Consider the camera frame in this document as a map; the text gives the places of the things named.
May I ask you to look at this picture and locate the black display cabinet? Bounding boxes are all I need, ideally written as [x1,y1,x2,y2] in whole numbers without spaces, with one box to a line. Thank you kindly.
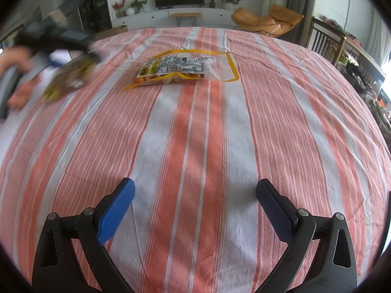
[73,0,112,32]

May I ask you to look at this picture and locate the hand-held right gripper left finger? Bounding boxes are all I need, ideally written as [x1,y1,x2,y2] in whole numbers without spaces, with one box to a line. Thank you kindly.
[32,178,136,293]

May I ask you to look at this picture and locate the orange lounge chair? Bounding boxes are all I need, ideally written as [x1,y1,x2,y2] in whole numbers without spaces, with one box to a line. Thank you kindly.
[231,4,304,39]

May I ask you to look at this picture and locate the cluttered wooden side table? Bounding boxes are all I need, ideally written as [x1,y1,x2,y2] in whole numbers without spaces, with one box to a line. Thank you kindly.
[312,17,391,129]

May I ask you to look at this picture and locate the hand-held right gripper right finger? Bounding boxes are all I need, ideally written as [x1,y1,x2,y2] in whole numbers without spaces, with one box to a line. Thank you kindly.
[255,179,358,293]

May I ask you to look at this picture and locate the green plant in white vase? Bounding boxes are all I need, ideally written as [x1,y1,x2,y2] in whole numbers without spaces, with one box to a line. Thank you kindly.
[126,0,149,16]

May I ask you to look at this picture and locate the white sheer curtain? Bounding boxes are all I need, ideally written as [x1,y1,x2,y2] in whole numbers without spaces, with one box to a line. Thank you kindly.
[365,9,391,68]

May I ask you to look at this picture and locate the white television cabinet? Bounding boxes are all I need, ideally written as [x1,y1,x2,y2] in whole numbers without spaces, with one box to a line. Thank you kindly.
[111,8,242,31]

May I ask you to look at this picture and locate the long white cardboard box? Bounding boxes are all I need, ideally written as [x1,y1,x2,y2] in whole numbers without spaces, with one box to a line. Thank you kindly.
[0,50,74,150]

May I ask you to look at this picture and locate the pink white striped tablecloth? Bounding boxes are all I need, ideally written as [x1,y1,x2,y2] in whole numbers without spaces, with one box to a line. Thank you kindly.
[0,27,391,293]

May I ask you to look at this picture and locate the green yellow snack packet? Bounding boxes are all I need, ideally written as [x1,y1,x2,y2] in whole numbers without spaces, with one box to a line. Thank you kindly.
[43,53,98,100]

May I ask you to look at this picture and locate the red flowers in vase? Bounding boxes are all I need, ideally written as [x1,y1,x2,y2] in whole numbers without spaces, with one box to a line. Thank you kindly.
[112,0,126,19]

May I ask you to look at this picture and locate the person's left hand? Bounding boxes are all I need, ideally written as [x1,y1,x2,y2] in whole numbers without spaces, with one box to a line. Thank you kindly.
[0,47,35,110]

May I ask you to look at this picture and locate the yellow-bordered clear snack packet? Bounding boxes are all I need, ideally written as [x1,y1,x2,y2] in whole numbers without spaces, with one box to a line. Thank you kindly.
[124,49,239,91]

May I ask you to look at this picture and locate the dark wooden chair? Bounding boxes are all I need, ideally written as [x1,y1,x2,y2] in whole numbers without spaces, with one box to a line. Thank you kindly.
[306,17,347,66]

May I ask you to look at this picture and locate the wooden bench with metal legs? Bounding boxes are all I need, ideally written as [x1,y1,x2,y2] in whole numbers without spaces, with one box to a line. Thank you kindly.
[170,12,202,28]

